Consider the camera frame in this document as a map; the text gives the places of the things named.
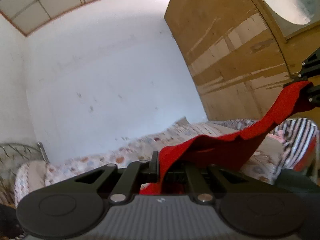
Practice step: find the pink cloth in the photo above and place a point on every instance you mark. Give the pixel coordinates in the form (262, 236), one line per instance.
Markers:
(280, 136)

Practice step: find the metal bed headboard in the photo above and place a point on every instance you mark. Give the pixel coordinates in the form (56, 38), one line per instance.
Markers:
(13, 155)

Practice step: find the patterned white duvet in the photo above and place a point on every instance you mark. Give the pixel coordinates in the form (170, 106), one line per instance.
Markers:
(37, 174)

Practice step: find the red long-sleeved sweater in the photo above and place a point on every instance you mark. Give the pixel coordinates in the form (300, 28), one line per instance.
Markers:
(232, 150)

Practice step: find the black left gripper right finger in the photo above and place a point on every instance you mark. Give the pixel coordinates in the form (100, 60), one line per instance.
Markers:
(196, 187)

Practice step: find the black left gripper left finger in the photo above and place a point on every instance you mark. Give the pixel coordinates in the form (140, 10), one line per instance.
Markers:
(137, 173)

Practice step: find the wooden wardrobe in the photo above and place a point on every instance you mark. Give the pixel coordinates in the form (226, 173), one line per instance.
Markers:
(239, 53)

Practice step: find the oval wardrobe mirror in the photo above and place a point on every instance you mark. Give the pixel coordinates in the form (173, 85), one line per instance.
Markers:
(287, 1)

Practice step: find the striped bed sheet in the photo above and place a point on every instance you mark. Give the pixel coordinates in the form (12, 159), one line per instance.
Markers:
(299, 135)

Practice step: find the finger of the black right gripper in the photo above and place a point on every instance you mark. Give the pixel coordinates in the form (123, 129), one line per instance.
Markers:
(310, 66)
(308, 99)

